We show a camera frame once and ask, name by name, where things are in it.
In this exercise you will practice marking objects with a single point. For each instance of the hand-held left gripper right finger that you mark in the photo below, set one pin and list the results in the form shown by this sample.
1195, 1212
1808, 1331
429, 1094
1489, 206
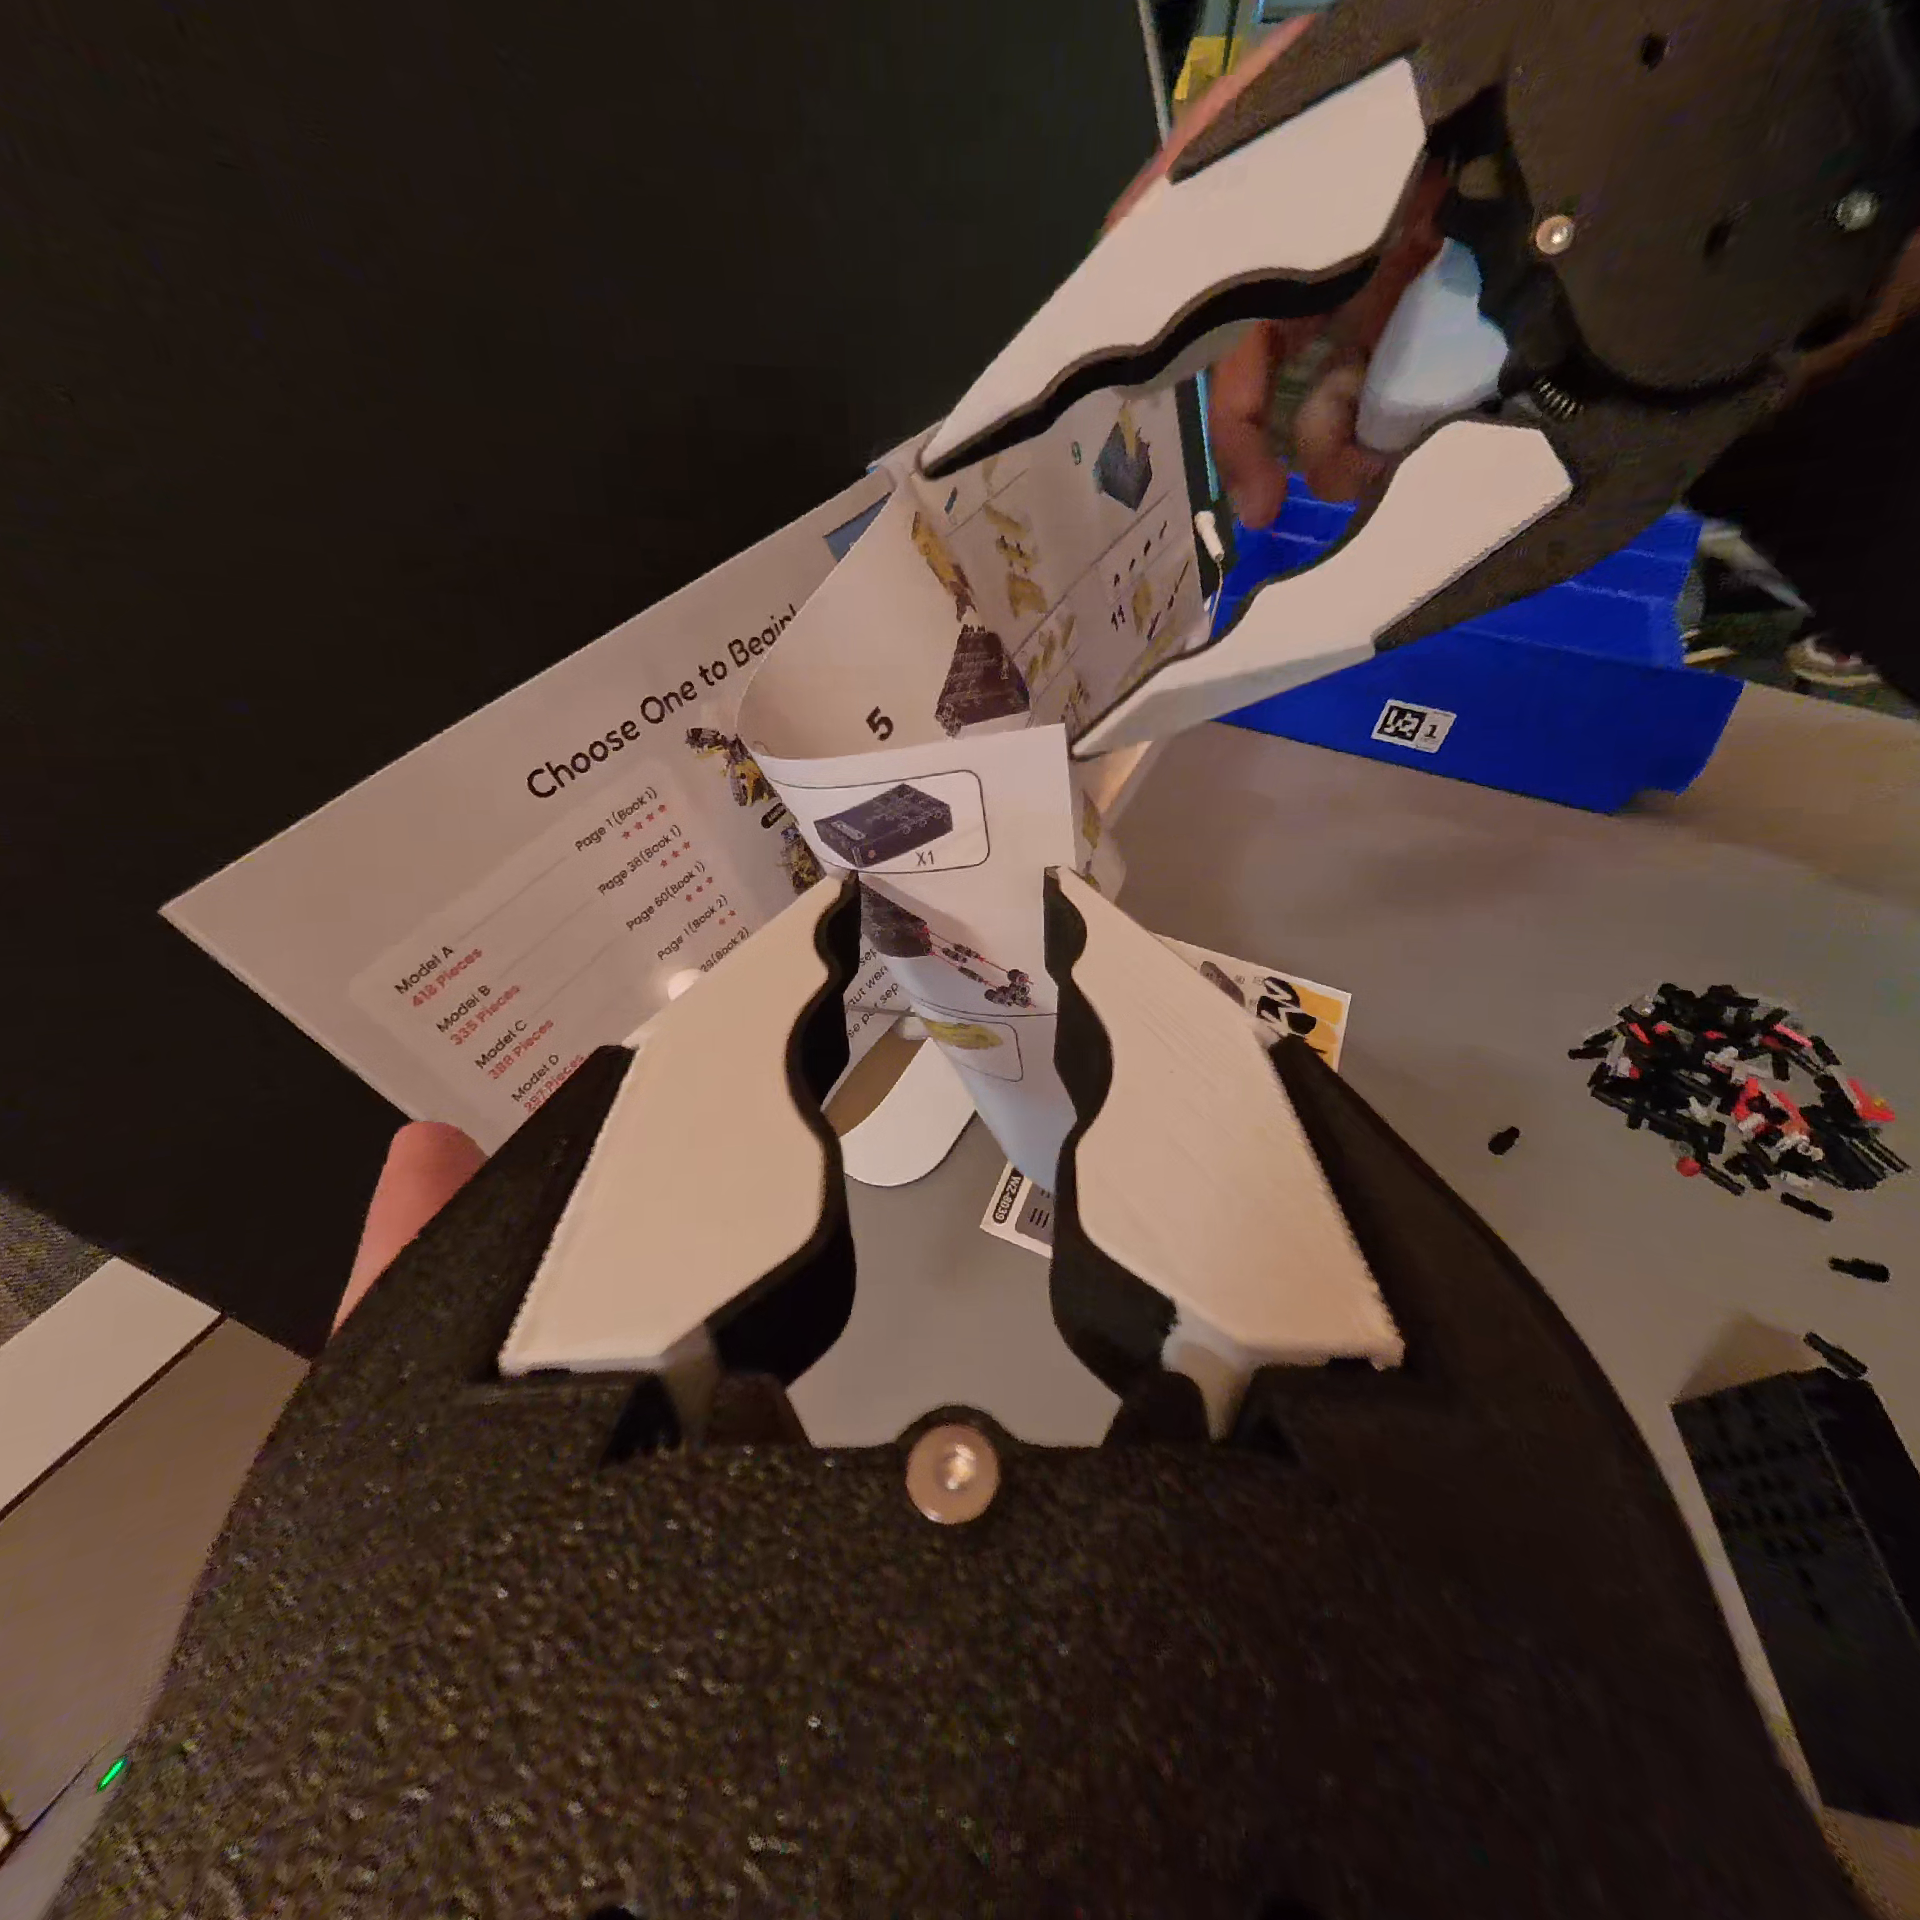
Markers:
1215, 1184

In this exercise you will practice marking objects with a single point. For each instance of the pile of black red pins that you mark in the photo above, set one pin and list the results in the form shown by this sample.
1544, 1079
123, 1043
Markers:
1739, 1079

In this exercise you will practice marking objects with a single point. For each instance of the white book stand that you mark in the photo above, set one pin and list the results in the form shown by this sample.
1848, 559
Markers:
900, 1133

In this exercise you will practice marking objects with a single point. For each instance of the black studded building block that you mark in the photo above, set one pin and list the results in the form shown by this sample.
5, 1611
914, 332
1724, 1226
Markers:
1816, 1576

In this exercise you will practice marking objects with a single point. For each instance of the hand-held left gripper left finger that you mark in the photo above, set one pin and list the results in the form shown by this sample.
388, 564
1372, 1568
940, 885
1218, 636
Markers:
674, 1200

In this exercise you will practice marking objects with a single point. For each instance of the white instruction booklet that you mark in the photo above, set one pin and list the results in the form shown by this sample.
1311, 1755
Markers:
599, 839

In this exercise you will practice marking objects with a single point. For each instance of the dark partition panel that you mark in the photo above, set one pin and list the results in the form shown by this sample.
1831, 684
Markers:
376, 375

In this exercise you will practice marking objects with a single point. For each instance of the person's left hand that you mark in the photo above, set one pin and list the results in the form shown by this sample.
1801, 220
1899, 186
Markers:
399, 1215

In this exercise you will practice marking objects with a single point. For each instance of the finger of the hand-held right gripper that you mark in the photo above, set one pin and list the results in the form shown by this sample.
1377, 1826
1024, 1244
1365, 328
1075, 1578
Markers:
1395, 556
1201, 224

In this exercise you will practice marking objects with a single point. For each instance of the person's right hand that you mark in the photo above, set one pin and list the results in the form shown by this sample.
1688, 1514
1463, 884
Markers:
1275, 421

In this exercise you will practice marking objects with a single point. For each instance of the blue plastic bin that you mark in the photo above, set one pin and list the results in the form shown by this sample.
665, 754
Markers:
1529, 704

